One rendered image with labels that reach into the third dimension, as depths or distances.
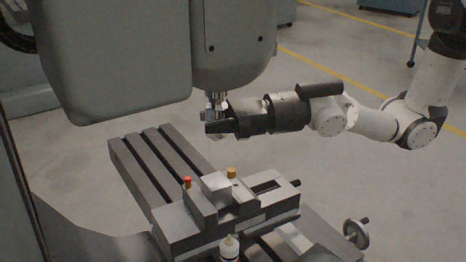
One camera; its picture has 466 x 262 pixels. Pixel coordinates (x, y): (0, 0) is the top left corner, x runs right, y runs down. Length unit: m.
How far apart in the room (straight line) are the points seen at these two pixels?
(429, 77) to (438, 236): 1.64
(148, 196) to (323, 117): 0.53
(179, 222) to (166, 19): 0.51
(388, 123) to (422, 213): 1.70
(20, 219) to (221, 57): 0.37
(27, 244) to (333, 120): 0.58
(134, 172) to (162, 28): 0.71
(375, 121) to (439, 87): 0.16
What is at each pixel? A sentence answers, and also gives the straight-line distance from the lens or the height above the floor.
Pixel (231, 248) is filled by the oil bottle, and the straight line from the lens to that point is 0.84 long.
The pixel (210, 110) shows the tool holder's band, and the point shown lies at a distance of 0.79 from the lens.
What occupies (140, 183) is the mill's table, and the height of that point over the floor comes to 0.92.
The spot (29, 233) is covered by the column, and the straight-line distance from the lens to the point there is 0.60.
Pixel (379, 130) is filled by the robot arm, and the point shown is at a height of 1.15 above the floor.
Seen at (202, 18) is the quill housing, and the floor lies 1.46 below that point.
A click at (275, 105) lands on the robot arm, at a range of 0.81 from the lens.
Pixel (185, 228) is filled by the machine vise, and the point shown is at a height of 0.99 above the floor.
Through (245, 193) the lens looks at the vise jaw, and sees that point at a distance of 0.93.
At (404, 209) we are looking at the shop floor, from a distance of 2.64.
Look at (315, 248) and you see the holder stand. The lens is 0.72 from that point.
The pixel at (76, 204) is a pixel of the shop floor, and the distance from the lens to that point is 2.63.
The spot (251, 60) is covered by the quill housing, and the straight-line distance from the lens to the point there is 0.69.
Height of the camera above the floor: 1.62
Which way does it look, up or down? 31 degrees down
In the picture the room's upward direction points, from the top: straight up
